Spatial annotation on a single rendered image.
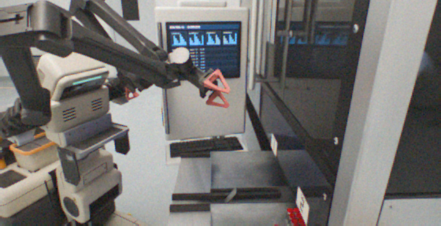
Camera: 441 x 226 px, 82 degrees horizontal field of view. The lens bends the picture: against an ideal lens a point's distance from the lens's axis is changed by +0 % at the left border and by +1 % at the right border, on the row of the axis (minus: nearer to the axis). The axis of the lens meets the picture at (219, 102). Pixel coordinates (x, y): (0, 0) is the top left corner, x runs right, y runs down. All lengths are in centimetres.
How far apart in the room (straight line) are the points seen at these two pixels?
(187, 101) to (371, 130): 111
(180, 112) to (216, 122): 22
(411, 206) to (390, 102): 23
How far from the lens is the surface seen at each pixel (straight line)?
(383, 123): 49
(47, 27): 64
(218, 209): 94
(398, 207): 61
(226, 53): 142
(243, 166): 116
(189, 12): 137
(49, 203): 156
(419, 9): 47
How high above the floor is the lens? 153
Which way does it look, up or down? 20 degrees down
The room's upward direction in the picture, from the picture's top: straight up
